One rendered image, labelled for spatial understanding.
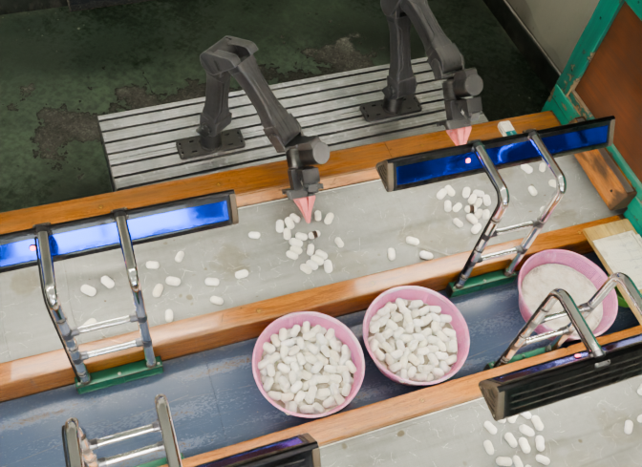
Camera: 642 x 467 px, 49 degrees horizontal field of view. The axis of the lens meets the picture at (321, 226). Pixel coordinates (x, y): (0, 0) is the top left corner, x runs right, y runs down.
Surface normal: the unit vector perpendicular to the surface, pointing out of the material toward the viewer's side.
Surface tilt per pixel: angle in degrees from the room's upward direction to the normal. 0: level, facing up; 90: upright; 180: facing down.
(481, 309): 0
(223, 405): 0
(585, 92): 90
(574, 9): 90
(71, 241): 58
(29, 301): 0
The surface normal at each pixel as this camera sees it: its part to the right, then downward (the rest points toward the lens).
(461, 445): 0.11, -0.56
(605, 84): -0.94, 0.21
